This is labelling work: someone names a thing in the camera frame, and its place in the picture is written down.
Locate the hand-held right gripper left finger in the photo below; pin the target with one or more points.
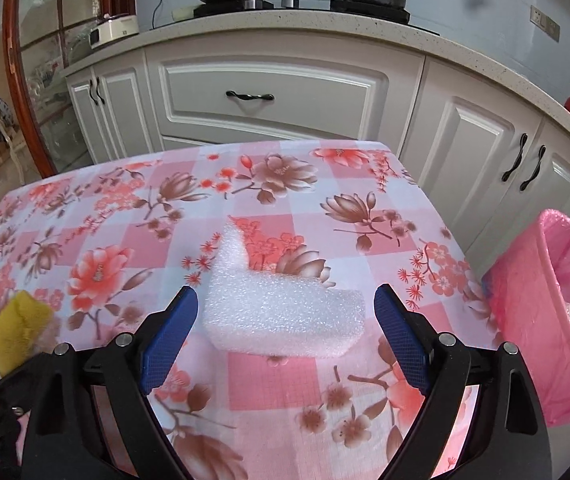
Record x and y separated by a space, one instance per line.
167 345

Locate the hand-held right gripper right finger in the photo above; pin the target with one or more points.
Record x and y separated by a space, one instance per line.
405 340

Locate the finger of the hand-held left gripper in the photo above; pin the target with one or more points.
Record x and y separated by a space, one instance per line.
12 377

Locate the yellow sponge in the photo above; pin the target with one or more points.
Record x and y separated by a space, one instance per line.
15 325

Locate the curved white foam sheet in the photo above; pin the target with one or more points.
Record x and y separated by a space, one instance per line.
285 315

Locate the pink lined trash bin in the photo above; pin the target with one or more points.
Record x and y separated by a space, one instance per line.
530 310

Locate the pink floral tablecloth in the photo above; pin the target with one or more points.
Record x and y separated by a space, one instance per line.
315 200

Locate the white kitchen base cabinets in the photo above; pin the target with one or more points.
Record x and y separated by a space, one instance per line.
445 110

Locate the white cabinet drawer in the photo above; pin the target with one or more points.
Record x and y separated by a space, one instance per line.
290 85

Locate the wood framed glass door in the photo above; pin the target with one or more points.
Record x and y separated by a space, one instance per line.
55 60

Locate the white countertop cooker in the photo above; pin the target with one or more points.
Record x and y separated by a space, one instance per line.
115 30

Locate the black gas stove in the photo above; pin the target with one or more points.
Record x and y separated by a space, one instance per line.
315 14

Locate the wall power socket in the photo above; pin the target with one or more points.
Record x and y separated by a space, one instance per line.
545 24

